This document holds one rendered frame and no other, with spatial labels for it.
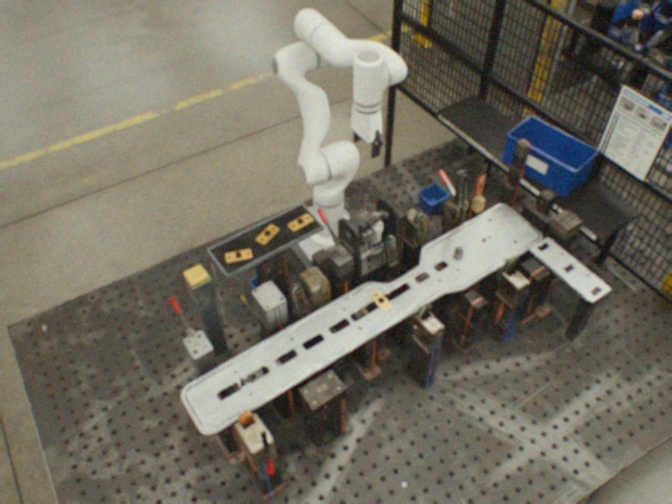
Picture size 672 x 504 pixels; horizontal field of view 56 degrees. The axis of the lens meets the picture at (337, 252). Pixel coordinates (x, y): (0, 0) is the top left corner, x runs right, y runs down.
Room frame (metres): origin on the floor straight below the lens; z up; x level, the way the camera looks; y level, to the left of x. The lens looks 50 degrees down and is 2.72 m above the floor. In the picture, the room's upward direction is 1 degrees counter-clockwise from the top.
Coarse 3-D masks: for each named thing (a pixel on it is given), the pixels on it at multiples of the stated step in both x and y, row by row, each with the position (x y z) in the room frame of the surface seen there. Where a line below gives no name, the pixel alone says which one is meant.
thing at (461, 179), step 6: (456, 174) 1.61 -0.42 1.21; (462, 174) 1.61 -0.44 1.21; (456, 180) 1.60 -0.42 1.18; (462, 180) 1.61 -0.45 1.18; (468, 180) 1.58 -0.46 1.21; (456, 186) 1.60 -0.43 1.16; (462, 186) 1.61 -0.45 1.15; (456, 192) 1.60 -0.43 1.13; (462, 192) 1.61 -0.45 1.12; (456, 198) 1.59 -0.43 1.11; (462, 198) 1.60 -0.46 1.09; (456, 204) 1.59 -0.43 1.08
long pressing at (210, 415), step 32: (480, 224) 1.56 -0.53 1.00; (512, 224) 1.56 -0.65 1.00; (448, 256) 1.41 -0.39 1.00; (480, 256) 1.41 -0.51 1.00; (384, 288) 1.27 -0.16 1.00; (416, 288) 1.27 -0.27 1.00; (448, 288) 1.27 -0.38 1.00; (320, 320) 1.15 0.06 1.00; (352, 320) 1.14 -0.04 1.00; (384, 320) 1.14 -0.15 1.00; (256, 352) 1.03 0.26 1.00; (320, 352) 1.03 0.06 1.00; (192, 384) 0.92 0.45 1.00; (224, 384) 0.92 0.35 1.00; (256, 384) 0.92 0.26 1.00; (288, 384) 0.92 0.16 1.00; (192, 416) 0.82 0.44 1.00; (224, 416) 0.82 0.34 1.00
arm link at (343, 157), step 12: (336, 144) 1.76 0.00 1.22; (348, 144) 1.76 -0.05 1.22; (336, 156) 1.71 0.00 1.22; (348, 156) 1.72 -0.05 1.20; (336, 168) 1.68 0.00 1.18; (348, 168) 1.70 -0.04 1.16; (336, 180) 1.72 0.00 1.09; (348, 180) 1.70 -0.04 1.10; (324, 192) 1.69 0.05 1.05; (336, 192) 1.68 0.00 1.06; (324, 204) 1.67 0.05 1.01; (336, 204) 1.68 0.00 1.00
